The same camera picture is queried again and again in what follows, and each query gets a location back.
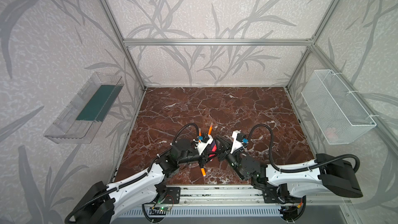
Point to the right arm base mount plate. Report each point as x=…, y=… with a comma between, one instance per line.
x=280, y=195

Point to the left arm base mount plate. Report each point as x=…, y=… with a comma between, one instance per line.
x=170, y=195

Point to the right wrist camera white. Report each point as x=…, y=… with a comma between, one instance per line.
x=239, y=141

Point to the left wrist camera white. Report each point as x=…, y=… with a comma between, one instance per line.
x=204, y=141

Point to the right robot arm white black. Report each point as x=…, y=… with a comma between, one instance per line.
x=325, y=173

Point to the clear plastic wall tray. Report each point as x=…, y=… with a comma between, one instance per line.
x=80, y=121

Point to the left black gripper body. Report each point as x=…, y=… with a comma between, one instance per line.
x=204, y=152

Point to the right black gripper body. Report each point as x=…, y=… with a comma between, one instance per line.
x=227, y=151

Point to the pink marker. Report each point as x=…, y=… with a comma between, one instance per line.
x=213, y=151

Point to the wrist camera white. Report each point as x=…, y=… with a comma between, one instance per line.
x=239, y=141
x=204, y=141

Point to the green circuit board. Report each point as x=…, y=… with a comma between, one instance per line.
x=158, y=210

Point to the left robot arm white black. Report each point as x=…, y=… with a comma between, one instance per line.
x=102, y=204

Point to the white wire mesh basket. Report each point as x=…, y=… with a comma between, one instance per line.
x=340, y=116

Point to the aluminium front rail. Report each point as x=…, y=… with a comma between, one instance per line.
x=221, y=195

